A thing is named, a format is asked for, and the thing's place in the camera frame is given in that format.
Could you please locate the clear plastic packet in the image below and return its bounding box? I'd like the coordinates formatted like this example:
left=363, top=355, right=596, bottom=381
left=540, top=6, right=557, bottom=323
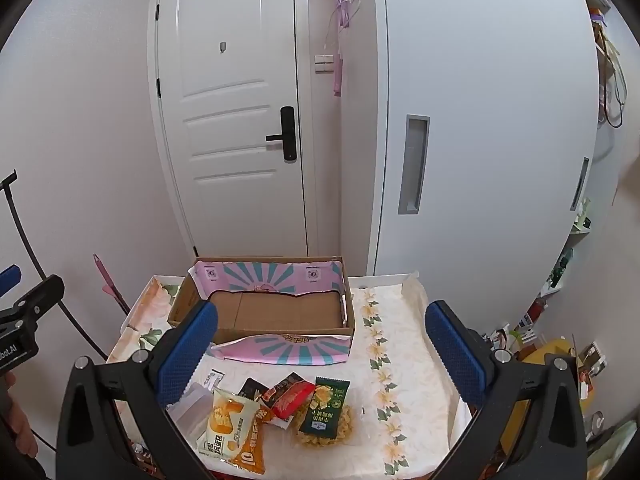
left=167, top=384, right=213, bottom=432

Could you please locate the orange chiffon cake packet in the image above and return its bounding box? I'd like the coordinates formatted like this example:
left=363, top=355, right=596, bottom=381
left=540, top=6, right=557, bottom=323
left=198, top=388, right=260, bottom=462

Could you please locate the orange white snack bar packet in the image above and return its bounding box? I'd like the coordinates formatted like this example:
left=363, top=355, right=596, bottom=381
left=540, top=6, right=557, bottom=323
left=226, top=406, right=272, bottom=474

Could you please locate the red black snack packet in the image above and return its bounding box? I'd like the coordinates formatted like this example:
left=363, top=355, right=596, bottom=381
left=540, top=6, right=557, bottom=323
left=260, top=373, right=314, bottom=420

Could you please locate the dark green cracker packet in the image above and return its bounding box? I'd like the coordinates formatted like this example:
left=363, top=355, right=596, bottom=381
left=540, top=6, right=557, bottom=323
left=302, top=377, right=349, bottom=432

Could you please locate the round waffle packet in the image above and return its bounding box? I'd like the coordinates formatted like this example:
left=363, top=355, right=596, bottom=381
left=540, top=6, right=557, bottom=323
left=292, top=405, right=355, bottom=448

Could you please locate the person's left hand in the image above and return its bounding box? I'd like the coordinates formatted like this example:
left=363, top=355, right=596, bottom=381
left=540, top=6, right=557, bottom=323
left=3, top=392, right=38, bottom=458

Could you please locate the yellow stool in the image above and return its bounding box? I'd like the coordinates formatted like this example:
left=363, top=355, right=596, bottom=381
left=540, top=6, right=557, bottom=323
left=500, top=339, right=590, bottom=463

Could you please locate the cardboard box pink lining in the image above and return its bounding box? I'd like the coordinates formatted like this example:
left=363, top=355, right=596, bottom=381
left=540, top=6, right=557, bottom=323
left=167, top=256, right=356, bottom=366

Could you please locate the white panel door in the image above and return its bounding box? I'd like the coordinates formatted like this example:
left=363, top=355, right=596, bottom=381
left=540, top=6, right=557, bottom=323
left=149, top=0, right=309, bottom=257

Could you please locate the white sliding wardrobe door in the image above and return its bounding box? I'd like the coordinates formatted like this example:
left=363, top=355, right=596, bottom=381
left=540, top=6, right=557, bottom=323
left=366, top=0, right=601, bottom=276

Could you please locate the pink handled tool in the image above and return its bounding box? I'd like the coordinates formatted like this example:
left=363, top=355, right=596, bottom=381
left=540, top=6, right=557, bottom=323
left=92, top=254, right=130, bottom=314

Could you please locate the black door handle lock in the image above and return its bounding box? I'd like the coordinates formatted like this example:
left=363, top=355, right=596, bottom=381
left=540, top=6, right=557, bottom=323
left=265, top=106, right=297, bottom=162

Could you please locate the grey recessed door handle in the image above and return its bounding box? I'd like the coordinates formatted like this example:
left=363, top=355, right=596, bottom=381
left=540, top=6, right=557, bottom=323
left=398, top=114, right=430, bottom=216

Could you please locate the white wall switch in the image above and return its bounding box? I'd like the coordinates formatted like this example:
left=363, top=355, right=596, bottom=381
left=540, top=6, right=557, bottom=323
left=314, top=54, right=334, bottom=73

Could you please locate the pink hanging strap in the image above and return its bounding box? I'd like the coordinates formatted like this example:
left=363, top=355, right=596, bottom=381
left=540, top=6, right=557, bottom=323
left=325, top=0, right=362, bottom=98

